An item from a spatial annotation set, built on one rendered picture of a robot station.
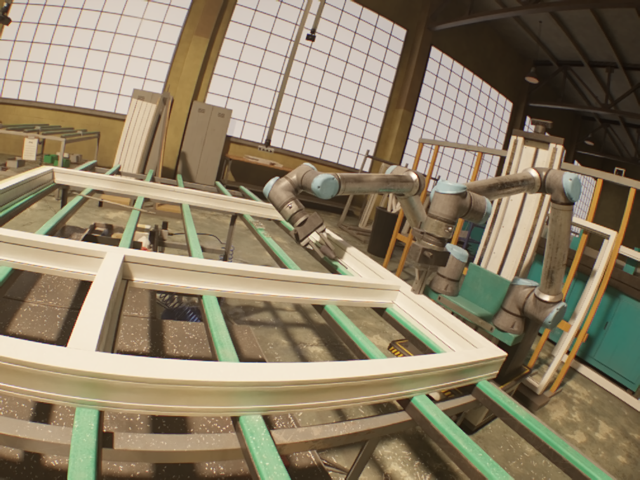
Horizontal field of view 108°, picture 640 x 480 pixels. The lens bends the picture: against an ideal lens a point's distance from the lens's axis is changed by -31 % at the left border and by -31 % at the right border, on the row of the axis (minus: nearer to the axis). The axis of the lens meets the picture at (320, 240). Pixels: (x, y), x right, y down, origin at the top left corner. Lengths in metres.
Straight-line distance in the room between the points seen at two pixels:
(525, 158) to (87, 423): 2.16
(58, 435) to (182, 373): 0.22
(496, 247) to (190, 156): 7.02
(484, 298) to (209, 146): 7.04
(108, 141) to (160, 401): 8.30
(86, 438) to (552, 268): 1.63
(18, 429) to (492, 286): 2.02
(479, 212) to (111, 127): 8.21
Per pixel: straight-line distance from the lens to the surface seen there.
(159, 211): 4.96
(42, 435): 0.55
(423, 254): 1.00
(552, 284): 1.66
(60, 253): 0.87
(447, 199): 0.99
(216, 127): 8.10
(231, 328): 1.27
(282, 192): 1.30
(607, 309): 4.43
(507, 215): 2.11
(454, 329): 0.94
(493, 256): 2.12
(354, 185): 1.31
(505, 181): 1.39
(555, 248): 1.59
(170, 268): 0.83
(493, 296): 2.02
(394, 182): 1.46
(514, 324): 1.83
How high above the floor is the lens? 1.24
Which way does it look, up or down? 13 degrees down
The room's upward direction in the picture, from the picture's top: 16 degrees clockwise
